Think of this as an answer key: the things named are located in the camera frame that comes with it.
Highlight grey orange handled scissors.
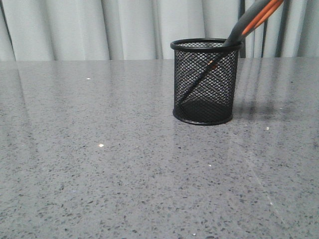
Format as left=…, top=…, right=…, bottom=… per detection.
left=178, top=0, right=284, bottom=105

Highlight light grey curtain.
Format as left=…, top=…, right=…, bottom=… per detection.
left=0, top=0, right=319, bottom=61

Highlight black wire mesh pen cup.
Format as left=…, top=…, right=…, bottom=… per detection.
left=170, top=38, right=243, bottom=125

